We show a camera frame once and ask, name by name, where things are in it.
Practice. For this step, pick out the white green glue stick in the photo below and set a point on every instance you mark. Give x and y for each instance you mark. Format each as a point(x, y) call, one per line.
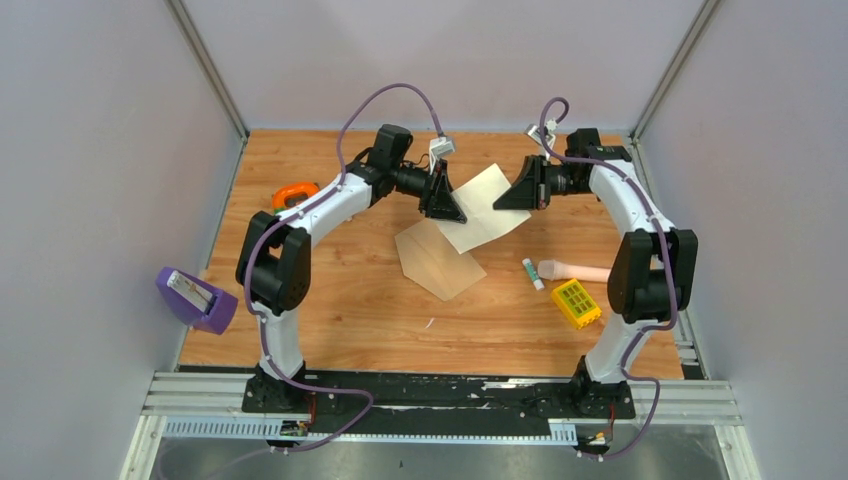
point(533, 274)

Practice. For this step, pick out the yellow building block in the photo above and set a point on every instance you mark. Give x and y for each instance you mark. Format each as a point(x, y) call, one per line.
point(576, 304)

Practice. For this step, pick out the tan paper envelope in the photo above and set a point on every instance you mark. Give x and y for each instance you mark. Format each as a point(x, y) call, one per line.
point(431, 261)

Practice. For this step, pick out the purple box with card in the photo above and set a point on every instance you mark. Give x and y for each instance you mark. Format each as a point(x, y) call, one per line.
point(196, 303)

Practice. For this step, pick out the white slotted cable duct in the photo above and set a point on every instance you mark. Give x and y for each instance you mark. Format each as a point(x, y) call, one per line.
point(559, 434)

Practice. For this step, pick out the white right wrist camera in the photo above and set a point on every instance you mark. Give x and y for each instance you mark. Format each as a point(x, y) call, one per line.
point(541, 137)

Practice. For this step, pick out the lined letter paper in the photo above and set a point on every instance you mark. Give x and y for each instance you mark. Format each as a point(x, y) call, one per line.
point(484, 224)

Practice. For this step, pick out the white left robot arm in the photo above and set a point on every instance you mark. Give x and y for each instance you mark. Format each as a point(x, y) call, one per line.
point(274, 268)

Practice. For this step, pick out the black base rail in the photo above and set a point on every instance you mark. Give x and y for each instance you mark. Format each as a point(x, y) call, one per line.
point(427, 404)

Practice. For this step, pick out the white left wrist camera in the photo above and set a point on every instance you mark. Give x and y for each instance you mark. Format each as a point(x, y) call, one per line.
point(441, 147)

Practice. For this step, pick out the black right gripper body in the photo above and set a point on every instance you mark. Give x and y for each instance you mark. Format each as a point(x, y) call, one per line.
point(559, 180)

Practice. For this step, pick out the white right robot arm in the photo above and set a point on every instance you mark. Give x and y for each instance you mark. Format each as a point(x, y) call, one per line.
point(652, 275)

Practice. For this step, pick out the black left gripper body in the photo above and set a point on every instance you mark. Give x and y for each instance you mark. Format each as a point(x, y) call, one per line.
point(415, 183)

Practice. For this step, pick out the pink toy microphone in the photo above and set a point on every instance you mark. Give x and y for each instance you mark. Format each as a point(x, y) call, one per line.
point(555, 270)

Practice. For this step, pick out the orange curved toy track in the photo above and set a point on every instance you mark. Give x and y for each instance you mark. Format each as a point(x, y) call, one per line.
point(292, 195)

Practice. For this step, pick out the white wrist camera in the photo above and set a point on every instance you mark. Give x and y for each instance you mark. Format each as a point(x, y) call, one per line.
point(541, 137)
point(441, 147)

